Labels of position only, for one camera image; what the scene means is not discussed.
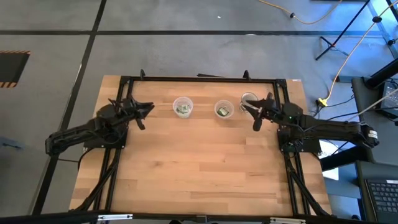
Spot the white paper sheet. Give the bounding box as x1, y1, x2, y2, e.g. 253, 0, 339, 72
318, 139, 340, 181

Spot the white cable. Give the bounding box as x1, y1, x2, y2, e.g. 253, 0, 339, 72
360, 88, 398, 114

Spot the black laptop keyboard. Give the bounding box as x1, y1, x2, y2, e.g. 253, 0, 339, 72
364, 179, 398, 224

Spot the black orange-striped floor hatch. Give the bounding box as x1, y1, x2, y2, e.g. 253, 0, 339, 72
0, 50, 31, 89

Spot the silver beam bracket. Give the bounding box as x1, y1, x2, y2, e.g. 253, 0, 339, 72
97, 213, 134, 222
269, 217, 307, 224

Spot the dark desk device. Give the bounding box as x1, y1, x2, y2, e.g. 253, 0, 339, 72
377, 80, 398, 118

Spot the black aluminium table frame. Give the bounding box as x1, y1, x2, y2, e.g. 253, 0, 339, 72
70, 68, 333, 218

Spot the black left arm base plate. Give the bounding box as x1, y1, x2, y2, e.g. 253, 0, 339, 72
83, 124, 128, 149

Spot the grey metal stand leg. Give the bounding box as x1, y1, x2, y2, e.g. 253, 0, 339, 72
368, 0, 398, 60

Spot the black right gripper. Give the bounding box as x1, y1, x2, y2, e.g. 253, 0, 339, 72
242, 92, 304, 124

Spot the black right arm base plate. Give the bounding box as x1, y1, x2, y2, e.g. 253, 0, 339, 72
277, 127, 323, 154

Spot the black pole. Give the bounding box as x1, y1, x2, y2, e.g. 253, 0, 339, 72
363, 57, 398, 90

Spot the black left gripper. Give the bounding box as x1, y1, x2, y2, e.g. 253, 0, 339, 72
108, 98, 155, 122

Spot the black desk bar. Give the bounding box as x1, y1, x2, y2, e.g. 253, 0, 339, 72
320, 144, 369, 172

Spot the black tripod stand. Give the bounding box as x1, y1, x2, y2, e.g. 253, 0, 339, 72
315, 0, 373, 62

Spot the yellow power cable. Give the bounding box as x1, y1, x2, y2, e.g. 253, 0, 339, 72
257, 0, 345, 26
317, 0, 398, 106

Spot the short clear plastic cup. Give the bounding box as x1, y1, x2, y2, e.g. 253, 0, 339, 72
213, 99, 235, 120

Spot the tall clear plastic cup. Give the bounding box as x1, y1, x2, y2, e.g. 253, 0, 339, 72
172, 96, 194, 119

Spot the blue white patterned mug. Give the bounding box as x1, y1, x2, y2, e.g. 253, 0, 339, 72
239, 91, 259, 113

